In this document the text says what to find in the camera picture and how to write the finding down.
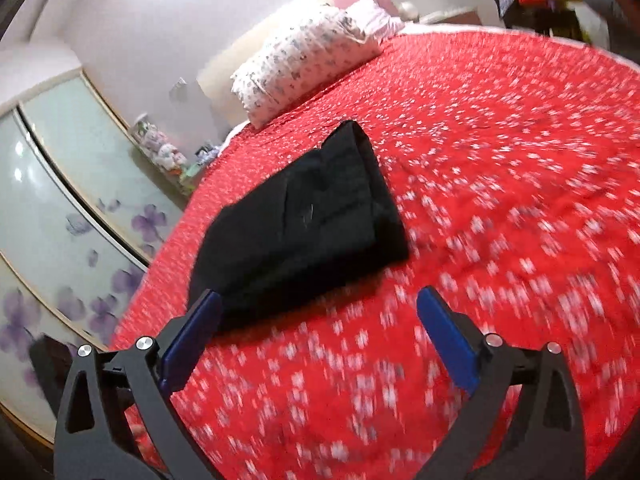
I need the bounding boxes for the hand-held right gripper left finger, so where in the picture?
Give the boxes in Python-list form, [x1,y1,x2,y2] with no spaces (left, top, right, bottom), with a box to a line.
[52,289,223,480]

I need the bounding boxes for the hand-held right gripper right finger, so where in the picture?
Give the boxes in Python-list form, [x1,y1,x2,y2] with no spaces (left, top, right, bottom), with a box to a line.
[416,286,587,480]

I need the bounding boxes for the black pants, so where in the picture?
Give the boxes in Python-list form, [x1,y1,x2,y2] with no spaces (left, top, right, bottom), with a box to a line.
[187,120,412,333]

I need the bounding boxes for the yellow green toy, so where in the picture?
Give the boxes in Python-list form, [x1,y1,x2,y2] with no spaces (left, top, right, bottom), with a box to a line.
[177,165,201,196]

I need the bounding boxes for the red floral bedspread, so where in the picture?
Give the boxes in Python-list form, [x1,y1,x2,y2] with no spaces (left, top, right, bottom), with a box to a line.
[107,27,640,480]

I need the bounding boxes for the pile of plush toys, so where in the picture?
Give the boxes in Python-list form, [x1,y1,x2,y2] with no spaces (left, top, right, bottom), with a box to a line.
[129,112,188,171]

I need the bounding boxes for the floral wardrobe doors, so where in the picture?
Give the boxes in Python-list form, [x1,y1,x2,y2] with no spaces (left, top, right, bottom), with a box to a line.
[0,67,186,451]

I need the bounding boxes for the cream headboard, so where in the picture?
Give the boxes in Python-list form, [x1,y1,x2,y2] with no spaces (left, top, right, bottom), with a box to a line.
[196,0,336,126]

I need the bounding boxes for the white floral pillow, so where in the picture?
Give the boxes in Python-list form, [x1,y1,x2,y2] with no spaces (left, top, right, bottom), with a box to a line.
[231,2,383,130]

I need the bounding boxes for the pink striped pillow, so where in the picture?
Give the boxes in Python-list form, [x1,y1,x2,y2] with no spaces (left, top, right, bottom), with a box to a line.
[350,0,407,36]

